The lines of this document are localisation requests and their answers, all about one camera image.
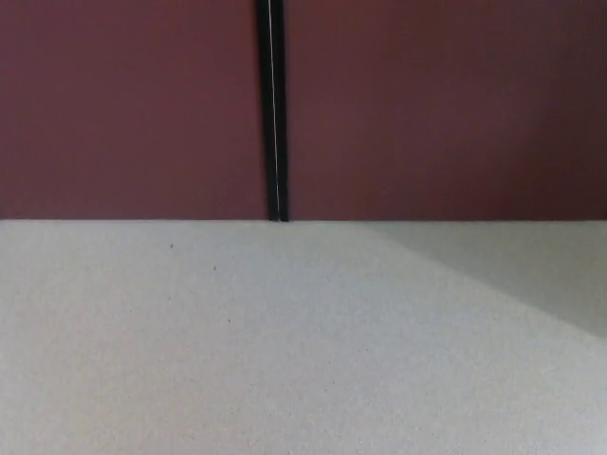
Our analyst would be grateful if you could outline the black door edge strip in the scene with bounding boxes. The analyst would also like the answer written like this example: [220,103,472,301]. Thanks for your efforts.
[269,0,291,223]
[254,0,279,223]

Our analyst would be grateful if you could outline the maroon door leaf with handle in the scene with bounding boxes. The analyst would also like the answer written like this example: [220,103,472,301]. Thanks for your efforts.
[285,0,607,223]

